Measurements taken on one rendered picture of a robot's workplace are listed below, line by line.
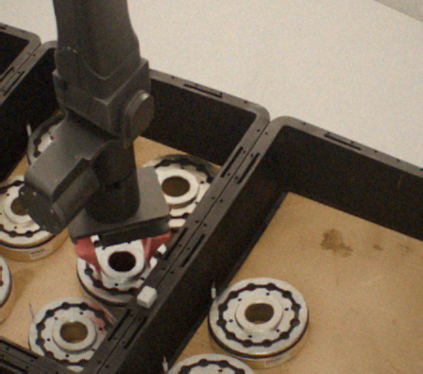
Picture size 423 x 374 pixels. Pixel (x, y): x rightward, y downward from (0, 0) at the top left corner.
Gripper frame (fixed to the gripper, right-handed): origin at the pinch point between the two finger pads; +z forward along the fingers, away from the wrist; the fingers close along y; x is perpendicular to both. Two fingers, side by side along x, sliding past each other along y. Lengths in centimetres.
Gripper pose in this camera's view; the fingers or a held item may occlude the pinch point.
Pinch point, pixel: (121, 258)
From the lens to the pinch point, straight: 125.2
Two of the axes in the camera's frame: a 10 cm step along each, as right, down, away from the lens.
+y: 9.6, -2.4, 1.6
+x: -2.8, -7.1, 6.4
